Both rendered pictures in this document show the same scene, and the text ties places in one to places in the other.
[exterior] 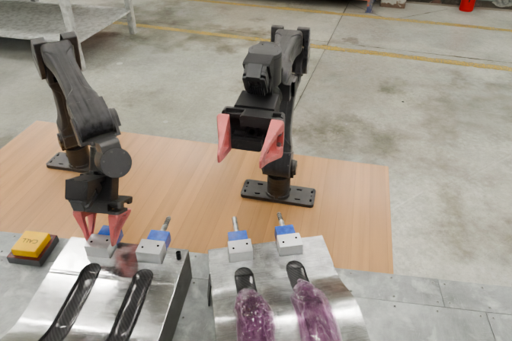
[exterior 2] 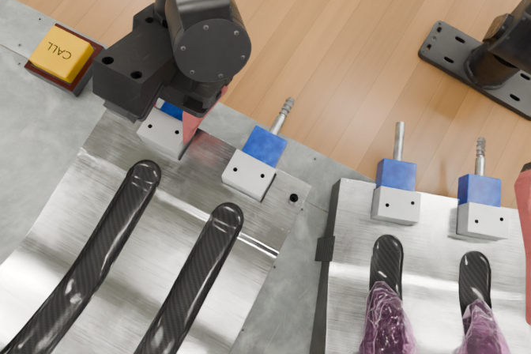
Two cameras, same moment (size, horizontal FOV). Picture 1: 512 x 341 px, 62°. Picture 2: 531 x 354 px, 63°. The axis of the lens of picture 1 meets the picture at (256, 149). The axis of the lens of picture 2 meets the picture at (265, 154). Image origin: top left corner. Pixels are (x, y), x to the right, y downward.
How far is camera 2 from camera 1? 0.55 m
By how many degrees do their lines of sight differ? 40
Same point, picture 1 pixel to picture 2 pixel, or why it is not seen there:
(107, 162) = (191, 50)
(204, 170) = not seen: outside the picture
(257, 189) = (452, 52)
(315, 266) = (510, 276)
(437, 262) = not seen: outside the picture
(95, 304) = (145, 246)
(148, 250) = (245, 180)
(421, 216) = not seen: outside the picture
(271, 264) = (438, 246)
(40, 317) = (60, 239)
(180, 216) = (306, 65)
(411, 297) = not seen: outside the picture
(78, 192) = (121, 95)
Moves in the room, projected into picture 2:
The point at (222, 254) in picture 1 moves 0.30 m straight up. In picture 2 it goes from (363, 197) to (499, 115)
